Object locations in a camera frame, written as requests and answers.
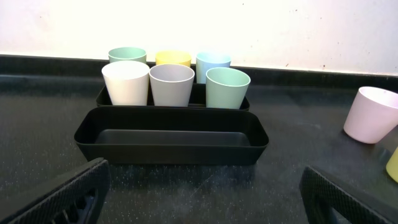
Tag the grey cup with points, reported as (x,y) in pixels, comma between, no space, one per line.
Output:
(171,88)

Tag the green cup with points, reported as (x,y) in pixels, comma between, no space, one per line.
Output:
(225,91)
(127,54)

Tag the white cup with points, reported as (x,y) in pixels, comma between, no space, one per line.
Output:
(126,84)

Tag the pink cup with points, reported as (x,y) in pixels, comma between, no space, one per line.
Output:
(368,118)

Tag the yellow cup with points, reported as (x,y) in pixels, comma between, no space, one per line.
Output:
(394,166)
(173,58)

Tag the blue cup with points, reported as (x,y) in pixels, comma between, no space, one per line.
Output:
(211,60)

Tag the black tray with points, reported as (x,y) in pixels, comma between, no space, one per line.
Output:
(199,95)
(171,154)

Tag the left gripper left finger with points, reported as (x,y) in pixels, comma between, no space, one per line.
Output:
(71,193)

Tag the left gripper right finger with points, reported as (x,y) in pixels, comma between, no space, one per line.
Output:
(329,202)

